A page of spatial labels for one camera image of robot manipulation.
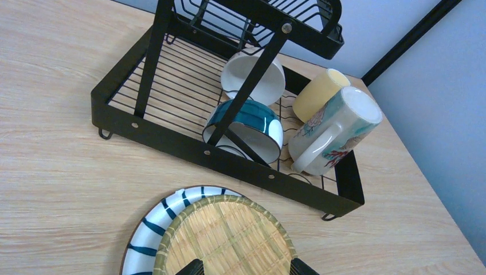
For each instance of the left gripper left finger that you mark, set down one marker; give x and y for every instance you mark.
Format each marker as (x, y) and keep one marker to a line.
(195, 267)

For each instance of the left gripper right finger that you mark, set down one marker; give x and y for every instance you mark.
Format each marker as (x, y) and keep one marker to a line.
(299, 267)

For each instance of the woven bamboo plate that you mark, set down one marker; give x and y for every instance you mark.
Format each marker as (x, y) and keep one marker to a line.
(230, 235)

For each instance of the beige mug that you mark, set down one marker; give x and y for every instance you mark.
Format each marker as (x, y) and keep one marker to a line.
(333, 131)

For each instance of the teal patterned white bowl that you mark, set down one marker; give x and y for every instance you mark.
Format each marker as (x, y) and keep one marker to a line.
(255, 123)

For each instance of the yellow mug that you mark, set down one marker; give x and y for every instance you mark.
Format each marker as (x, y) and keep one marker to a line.
(318, 92)

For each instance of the blue striped white plate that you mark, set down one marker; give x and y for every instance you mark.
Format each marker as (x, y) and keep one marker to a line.
(140, 253)

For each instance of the black wire dish rack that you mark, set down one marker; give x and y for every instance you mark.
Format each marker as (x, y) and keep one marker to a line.
(198, 54)

